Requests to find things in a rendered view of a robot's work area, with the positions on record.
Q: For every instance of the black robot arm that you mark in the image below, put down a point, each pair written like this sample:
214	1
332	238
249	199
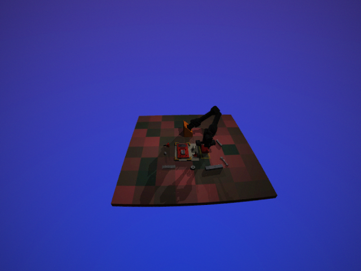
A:
209	132

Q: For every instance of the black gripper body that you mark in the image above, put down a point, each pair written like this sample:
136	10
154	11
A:
198	143

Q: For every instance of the grey rectangular bar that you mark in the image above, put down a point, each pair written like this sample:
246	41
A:
213	167

